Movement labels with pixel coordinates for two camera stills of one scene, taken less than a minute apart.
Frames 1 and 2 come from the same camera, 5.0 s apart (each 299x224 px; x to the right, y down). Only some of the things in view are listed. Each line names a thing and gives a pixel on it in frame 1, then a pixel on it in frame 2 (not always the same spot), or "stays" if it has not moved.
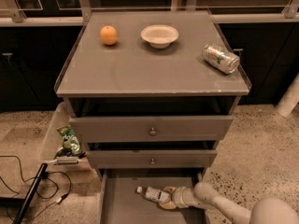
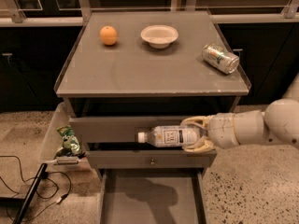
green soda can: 220,59 stays
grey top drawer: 154,128 stays
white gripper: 179,197 → 221,130
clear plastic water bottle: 154,194 → 172,136
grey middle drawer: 188,159 stays
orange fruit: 108,35 stays
